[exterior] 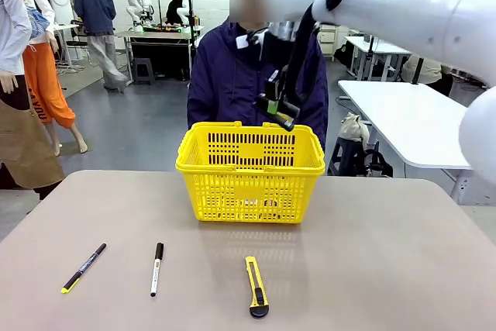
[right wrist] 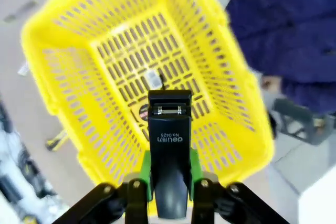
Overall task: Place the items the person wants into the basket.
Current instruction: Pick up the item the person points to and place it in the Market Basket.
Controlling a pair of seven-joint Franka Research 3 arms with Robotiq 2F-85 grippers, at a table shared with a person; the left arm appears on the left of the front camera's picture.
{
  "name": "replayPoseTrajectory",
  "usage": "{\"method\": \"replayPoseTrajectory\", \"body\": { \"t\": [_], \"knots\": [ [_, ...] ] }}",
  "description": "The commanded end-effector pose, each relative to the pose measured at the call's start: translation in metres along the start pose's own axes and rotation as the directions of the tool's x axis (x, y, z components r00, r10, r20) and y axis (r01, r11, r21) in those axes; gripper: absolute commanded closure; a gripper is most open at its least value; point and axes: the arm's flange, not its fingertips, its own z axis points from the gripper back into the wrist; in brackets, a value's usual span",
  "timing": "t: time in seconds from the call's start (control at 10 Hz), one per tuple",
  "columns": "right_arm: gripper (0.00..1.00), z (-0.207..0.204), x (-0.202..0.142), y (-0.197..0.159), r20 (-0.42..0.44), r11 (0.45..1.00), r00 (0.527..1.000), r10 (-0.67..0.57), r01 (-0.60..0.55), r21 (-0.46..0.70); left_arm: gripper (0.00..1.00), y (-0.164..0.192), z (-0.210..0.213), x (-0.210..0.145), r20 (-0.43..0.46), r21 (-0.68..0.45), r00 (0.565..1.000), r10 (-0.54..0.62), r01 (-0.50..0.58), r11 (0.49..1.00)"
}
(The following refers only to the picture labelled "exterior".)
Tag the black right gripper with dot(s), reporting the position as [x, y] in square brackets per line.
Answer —
[276, 87]

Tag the white marker with black cap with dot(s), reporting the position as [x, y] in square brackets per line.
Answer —
[157, 269]

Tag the person in purple jacket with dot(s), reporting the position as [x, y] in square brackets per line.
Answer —
[217, 75]

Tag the yellow plastic shopping basket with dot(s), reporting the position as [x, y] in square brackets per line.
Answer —
[248, 183]

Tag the seated person in black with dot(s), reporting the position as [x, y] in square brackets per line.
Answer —
[176, 5]

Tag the person in beige shirt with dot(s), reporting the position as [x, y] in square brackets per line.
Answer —
[430, 71]

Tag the beige cloth bag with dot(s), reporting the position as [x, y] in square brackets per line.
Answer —
[353, 127]

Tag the white name badge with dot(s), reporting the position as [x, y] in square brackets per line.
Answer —
[242, 42]

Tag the black stool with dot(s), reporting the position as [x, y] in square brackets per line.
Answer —
[345, 156]

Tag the white drawer cabinet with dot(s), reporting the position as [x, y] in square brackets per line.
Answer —
[328, 38]

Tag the thin black stand pole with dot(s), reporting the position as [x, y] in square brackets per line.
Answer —
[373, 56]

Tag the black backpack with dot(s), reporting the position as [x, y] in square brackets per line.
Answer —
[377, 162]

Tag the small white table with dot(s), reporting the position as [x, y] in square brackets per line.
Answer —
[377, 46]

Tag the large white table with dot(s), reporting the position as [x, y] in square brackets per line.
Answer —
[407, 121]

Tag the dark background work table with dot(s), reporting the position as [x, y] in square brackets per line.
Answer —
[162, 42]

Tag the grey plastic stool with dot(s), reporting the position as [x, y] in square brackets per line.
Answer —
[144, 71]

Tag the white humanoid robot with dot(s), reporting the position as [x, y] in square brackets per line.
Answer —
[137, 1]

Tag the yellow utility knife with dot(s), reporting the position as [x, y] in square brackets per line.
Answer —
[256, 288]

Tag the man in blue jacket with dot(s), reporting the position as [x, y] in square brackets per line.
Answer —
[95, 13]

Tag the mannequin with orange trousers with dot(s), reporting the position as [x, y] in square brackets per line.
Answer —
[46, 87]

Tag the black pen with yellow end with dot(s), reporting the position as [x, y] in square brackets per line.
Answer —
[83, 269]

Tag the mannequin with brown apron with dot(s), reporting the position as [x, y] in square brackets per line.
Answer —
[19, 133]

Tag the black camera stand pole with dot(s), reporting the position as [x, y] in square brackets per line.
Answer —
[417, 71]

